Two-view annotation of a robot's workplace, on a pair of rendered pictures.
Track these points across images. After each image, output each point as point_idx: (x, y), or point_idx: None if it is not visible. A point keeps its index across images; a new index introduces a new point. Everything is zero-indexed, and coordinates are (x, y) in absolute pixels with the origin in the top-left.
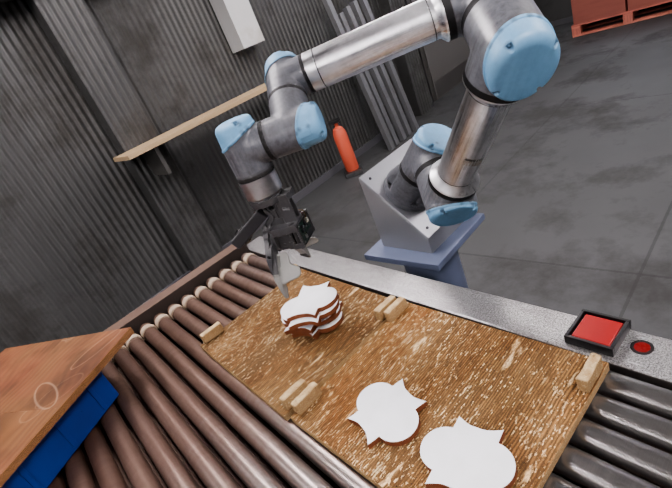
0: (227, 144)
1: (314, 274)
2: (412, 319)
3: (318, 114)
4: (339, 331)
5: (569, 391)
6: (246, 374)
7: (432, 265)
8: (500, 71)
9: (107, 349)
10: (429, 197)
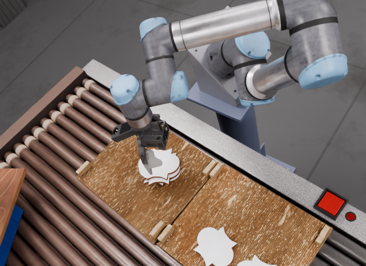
0: (121, 102)
1: None
2: (226, 179)
3: (185, 84)
4: (178, 181)
5: (310, 243)
6: (119, 207)
7: (236, 119)
8: (309, 84)
9: (13, 188)
10: (243, 92)
